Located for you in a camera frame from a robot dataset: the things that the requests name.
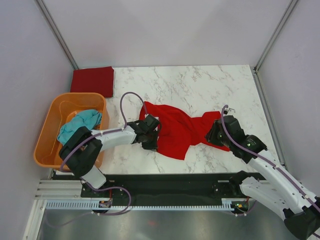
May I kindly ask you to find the bright red t shirt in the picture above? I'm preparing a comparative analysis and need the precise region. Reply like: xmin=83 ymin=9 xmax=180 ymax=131
xmin=139 ymin=101 xmax=230 ymax=161

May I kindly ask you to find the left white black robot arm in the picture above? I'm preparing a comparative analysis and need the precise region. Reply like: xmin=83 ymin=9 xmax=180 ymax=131
xmin=59 ymin=114 xmax=162 ymax=197

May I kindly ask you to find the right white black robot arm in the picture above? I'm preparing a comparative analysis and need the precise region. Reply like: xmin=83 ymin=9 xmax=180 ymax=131
xmin=205 ymin=115 xmax=320 ymax=240

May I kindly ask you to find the teal t shirt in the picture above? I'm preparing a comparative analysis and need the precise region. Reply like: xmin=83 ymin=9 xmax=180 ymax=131
xmin=57 ymin=109 xmax=103 ymax=145

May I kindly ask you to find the folded dark red t shirt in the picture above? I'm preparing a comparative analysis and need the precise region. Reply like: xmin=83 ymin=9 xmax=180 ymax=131
xmin=70 ymin=66 xmax=115 ymax=98

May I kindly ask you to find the orange plastic basket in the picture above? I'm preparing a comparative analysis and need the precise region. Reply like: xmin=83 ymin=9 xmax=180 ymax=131
xmin=33 ymin=92 xmax=110 ymax=170

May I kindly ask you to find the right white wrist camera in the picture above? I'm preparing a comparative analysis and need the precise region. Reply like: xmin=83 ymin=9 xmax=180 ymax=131
xmin=222 ymin=105 xmax=236 ymax=115

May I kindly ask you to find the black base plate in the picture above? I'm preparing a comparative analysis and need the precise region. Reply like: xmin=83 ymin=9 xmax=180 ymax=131
xmin=81 ymin=171 xmax=265 ymax=206

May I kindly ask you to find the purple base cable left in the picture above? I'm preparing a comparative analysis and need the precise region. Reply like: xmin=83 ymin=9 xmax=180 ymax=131
xmin=47 ymin=186 xmax=133 ymax=228

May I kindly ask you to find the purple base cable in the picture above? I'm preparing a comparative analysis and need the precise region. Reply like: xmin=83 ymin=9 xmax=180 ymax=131
xmin=47 ymin=186 xmax=133 ymax=228
xmin=231 ymin=194 xmax=258 ymax=218

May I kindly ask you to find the white slotted cable duct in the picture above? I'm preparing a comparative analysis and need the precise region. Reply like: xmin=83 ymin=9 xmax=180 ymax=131
xmin=45 ymin=199 xmax=234 ymax=211

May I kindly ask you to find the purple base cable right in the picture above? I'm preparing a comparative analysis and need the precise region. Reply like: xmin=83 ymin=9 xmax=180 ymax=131
xmin=231 ymin=194 xmax=258 ymax=218

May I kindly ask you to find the left aluminium frame post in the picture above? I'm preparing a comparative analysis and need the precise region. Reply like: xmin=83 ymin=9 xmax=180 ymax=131
xmin=34 ymin=0 xmax=80 ymax=70

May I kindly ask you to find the aluminium frame post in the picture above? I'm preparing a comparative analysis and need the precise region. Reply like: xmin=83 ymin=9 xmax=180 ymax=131
xmin=34 ymin=0 xmax=80 ymax=70
xmin=252 ymin=0 xmax=300 ymax=75

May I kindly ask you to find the right aluminium frame post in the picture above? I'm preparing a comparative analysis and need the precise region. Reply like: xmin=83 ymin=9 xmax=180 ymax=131
xmin=252 ymin=0 xmax=300 ymax=75

